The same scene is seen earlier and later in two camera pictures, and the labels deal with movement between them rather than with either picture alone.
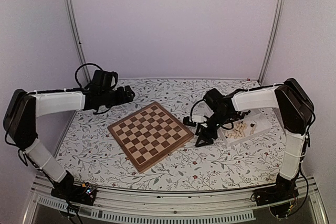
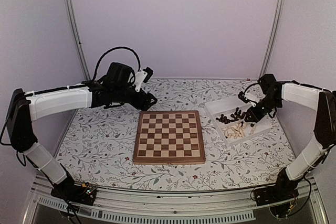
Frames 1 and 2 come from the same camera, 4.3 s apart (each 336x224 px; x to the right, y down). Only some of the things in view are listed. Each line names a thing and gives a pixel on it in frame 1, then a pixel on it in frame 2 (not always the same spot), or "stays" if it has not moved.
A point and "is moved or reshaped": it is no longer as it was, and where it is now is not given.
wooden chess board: x=150 y=136 is moved or reshaped
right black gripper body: x=220 y=119 → x=269 y=105
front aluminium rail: x=187 y=207 stays
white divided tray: x=244 y=128 stays
